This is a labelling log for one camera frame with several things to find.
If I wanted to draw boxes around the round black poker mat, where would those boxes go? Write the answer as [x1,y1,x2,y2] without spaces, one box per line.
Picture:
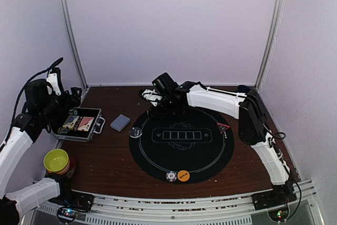
[129,107,235,183]

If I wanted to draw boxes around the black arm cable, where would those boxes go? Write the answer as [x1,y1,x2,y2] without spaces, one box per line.
[7,56,64,131]
[263,122,303,220]

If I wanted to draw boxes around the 10 chips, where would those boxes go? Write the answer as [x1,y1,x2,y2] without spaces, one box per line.
[166,171,177,182]

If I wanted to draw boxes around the yellow-green bowl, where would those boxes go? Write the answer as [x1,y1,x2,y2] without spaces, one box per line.
[44,149,70,174]

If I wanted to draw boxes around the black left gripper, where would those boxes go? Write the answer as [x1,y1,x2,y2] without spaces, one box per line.
[39,86,82,121]

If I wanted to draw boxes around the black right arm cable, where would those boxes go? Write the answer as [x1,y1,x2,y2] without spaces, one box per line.
[263,122,303,220]

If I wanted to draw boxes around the aluminium frame post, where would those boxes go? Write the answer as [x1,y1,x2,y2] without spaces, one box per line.
[255,0,284,90]
[60,0,88,90]

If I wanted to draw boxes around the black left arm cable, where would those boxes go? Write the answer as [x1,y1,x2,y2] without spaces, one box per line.
[7,56,64,131]

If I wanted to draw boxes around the orange big blind button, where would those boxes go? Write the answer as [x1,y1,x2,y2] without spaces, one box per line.
[177,170,190,182]

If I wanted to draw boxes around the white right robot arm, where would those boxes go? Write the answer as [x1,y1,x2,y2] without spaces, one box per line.
[138,73,302,209]

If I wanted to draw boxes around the grey card deck box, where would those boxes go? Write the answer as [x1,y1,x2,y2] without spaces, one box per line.
[110,114,131,132]

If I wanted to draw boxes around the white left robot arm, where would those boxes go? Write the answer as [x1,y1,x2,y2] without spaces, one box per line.
[1,63,82,224]

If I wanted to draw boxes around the clear round dealer button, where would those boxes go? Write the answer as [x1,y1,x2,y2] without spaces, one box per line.
[129,127,142,139]

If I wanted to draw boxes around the aluminium poker case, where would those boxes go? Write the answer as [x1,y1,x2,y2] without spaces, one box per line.
[51,107,106,143]

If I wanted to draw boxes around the red triangular all-in marker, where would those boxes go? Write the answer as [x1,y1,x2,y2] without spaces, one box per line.
[217,123,230,134]

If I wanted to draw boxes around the right aluminium frame post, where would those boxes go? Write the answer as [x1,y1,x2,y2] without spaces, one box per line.
[255,0,284,90]

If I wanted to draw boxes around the left aluminium frame post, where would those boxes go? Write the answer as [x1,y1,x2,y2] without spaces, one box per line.
[60,0,88,90]

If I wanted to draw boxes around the aluminium front rail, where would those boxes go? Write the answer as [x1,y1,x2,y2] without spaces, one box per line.
[21,180,326,224]

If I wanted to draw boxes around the dark blue mug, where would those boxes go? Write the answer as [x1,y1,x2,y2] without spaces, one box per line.
[237,85,251,93]

